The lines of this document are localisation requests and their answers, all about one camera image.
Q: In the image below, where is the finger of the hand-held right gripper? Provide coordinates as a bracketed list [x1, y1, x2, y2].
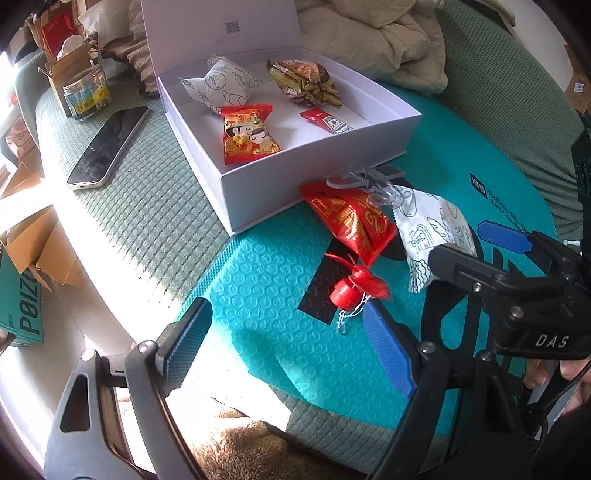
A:
[478, 220, 587, 287]
[427, 244, 522, 319]

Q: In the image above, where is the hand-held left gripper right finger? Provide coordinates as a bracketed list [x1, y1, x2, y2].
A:
[362, 300, 532, 480]

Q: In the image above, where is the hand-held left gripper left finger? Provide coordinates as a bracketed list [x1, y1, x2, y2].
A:
[44, 298, 213, 480]

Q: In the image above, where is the white printed snack packet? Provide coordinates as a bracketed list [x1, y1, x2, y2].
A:
[392, 187, 478, 294]
[179, 54, 265, 114]

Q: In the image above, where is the red lantern charm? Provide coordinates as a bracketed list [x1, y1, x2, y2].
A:
[324, 251, 391, 337]

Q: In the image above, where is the clear plastic toy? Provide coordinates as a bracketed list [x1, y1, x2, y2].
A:
[325, 165, 416, 210]

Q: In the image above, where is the white gift box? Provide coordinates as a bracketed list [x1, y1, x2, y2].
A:
[141, 0, 423, 236]

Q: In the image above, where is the small red sachet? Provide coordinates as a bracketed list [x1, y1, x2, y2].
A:
[299, 108, 354, 136]

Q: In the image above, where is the red cartoon snack packet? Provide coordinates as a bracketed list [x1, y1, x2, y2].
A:
[221, 104, 281, 166]

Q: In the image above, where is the person's right hand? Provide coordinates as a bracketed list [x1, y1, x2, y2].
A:
[522, 357, 591, 416]

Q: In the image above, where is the teal bubble mailer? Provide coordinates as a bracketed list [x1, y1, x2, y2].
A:
[180, 83, 561, 435]

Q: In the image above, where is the brown fluffy blanket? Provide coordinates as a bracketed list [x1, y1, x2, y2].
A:
[115, 415, 347, 480]

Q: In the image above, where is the plain cardboard box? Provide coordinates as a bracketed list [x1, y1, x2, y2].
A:
[0, 205, 86, 289]

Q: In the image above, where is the teal printed box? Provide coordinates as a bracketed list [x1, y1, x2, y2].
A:
[0, 251, 44, 347]

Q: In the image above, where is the labelled cardboard box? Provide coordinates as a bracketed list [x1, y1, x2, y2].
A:
[563, 44, 591, 116]

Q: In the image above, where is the smartphone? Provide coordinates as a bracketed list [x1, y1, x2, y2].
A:
[67, 106, 149, 190]

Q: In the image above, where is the beige padded jacket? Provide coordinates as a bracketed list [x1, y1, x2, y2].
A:
[295, 0, 448, 95]

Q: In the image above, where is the pink bag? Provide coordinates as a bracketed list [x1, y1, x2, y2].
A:
[7, 124, 40, 162]

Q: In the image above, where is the glass jar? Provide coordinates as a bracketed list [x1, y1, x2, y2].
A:
[62, 65, 110, 121]

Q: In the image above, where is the brown knitted cloth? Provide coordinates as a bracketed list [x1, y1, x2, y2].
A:
[108, 0, 160, 97]

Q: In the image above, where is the small cardboard box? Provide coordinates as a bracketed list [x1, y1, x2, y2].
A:
[38, 44, 100, 102]

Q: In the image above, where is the pink round container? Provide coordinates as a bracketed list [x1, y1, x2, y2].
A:
[56, 34, 84, 61]

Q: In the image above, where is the white paper bag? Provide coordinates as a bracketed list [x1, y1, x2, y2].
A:
[78, 0, 130, 47]

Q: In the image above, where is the red paper bag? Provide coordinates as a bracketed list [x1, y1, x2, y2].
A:
[39, 14, 77, 51]

